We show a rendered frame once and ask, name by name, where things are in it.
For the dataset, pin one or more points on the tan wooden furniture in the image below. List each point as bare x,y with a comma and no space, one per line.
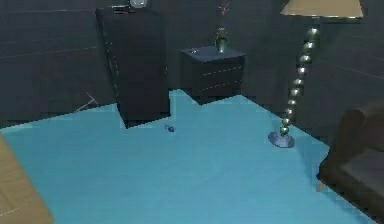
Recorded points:
16,193

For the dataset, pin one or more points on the dark brown armchair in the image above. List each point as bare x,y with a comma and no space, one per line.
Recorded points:
360,160

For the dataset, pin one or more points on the green vase with orange plant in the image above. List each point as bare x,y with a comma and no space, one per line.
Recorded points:
221,40

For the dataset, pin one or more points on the tall black chest of drawers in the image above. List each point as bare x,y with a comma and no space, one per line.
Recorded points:
140,66

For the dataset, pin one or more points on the small blue object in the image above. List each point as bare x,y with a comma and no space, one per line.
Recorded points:
170,128

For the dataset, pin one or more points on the low black bedside cabinet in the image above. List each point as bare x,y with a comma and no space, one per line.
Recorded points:
216,71

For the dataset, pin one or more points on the floor lamp with beaded pole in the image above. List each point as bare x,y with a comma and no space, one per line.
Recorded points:
300,66

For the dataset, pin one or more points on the pale round object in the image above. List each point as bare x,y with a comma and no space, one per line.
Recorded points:
138,3

